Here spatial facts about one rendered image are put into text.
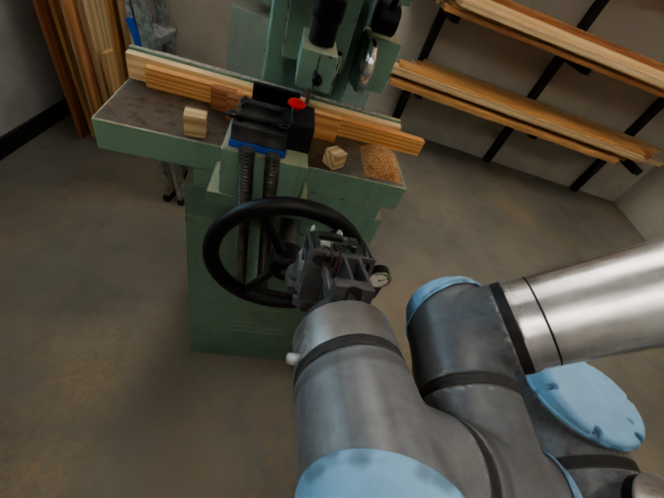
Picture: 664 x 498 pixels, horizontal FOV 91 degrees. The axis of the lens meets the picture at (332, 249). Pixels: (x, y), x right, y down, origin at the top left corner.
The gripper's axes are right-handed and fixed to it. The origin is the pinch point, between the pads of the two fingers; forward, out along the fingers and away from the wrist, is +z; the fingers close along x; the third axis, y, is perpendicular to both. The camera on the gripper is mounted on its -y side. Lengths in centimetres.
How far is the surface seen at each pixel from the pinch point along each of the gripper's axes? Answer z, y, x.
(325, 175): 23.2, 5.6, -2.9
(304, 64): 28.7, 23.9, 5.1
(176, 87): 36.8, 13.3, 29.4
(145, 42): 104, 18, 57
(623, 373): 62, -75, -199
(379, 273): 24.0, -15.4, -22.3
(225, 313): 43, -49, 13
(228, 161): 12.5, 7.0, 14.9
